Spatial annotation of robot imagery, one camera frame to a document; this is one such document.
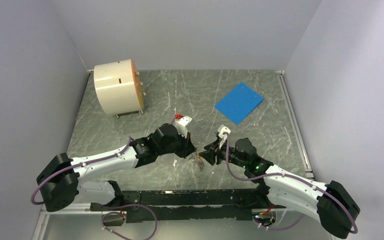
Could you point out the cream cylindrical drum device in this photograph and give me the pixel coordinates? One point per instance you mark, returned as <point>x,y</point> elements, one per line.
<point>118,87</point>

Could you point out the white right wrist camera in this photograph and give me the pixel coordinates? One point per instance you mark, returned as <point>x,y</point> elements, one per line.
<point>222,134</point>

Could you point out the large metal keyring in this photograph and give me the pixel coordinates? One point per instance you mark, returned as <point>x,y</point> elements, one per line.
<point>198,160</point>

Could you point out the blue square mat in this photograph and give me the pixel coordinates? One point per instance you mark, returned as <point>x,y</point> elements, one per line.
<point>237,104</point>

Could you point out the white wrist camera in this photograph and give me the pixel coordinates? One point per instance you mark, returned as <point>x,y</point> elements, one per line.
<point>222,134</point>
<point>181,125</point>

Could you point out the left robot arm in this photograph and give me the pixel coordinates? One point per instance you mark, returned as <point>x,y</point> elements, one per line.
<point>66,180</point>

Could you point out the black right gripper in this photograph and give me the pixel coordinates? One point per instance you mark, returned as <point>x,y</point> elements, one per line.
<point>210,155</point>

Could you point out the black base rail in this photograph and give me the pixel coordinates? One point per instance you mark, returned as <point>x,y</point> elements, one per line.
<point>239,204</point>

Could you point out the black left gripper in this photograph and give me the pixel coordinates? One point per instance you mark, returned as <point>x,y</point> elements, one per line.
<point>187,148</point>

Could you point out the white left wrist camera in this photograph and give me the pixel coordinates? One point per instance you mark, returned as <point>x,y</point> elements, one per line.
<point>181,125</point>

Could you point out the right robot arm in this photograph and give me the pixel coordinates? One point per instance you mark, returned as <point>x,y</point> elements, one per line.
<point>328,203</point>

